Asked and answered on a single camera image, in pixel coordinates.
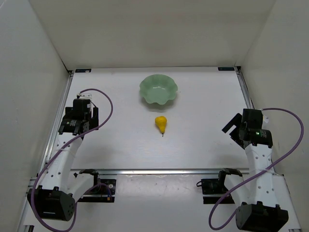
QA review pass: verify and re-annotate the yellow fake pear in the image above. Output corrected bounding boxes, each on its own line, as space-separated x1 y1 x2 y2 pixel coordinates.
155 116 167 136

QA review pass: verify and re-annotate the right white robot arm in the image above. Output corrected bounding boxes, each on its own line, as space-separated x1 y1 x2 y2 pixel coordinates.
218 109 289 232

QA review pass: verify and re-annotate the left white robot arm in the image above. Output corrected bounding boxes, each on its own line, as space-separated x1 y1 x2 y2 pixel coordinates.
34 98 98 221

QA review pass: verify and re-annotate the green scalloped glass bowl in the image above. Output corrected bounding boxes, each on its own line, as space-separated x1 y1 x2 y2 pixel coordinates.
140 74 178 105

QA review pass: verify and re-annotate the left blue corner label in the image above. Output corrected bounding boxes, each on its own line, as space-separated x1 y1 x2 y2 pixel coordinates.
75 69 92 73

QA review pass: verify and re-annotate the blue corner label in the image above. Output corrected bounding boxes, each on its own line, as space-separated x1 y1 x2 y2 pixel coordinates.
218 67 235 72
75 69 92 73

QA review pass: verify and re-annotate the right blue corner label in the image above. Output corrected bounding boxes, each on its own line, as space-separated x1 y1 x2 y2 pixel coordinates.
218 67 235 72

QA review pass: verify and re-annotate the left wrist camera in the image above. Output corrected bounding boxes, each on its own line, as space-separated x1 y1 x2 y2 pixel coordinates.
76 92 92 101

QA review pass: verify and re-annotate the left aluminium side rail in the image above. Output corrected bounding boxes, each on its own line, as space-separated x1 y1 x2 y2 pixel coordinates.
38 71 74 174

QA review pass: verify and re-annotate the aluminium side rail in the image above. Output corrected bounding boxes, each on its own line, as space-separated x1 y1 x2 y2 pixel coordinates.
38 71 74 174
236 66 283 176

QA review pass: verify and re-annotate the right aluminium side rail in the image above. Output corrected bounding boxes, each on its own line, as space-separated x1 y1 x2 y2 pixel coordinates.
236 66 283 176

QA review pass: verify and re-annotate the front aluminium rail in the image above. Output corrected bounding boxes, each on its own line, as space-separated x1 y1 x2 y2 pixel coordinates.
70 169 251 176

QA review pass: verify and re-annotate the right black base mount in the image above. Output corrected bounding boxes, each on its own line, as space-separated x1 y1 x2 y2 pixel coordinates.
196 168 242 204

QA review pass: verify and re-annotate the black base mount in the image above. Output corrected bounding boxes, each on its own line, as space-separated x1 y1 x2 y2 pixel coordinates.
74 169 116 203
196 168 242 204

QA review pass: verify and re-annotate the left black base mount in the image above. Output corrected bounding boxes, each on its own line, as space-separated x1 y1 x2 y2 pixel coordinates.
74 169 116 203

